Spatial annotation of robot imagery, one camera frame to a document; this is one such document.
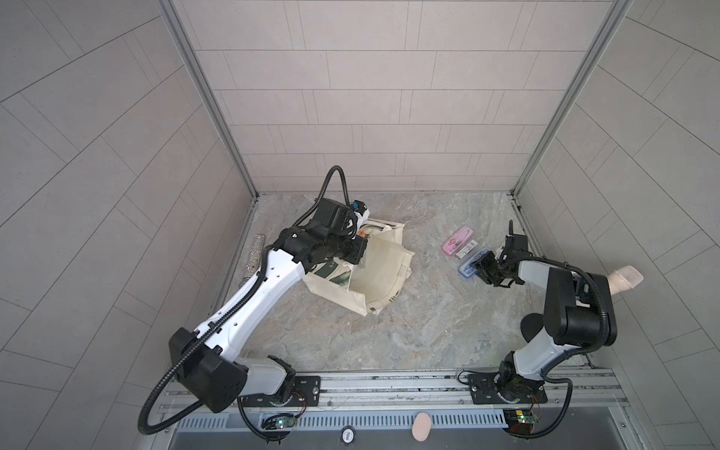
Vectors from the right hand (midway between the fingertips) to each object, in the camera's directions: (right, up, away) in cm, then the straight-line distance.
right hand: (472, 261), depth 96 cm
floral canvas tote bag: (-34, -6, -10) cm, 36 cm away
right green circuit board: (+2, -35, -28) cm, 45 cm away
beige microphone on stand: (+20, +2, -36) cm, 41 cm away
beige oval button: (-23, -34, -30) cm, 51 cm away
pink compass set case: (-3, +7, +6) cm, 9 cm away
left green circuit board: (-57, -33, -31) cm, 72 cm away
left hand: (-35, +8, -22) cm, 42 cm away
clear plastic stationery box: (-2, +4, +1) cm, 4 cm away
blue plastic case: (-3, -3, -3) cm, 5 cm away
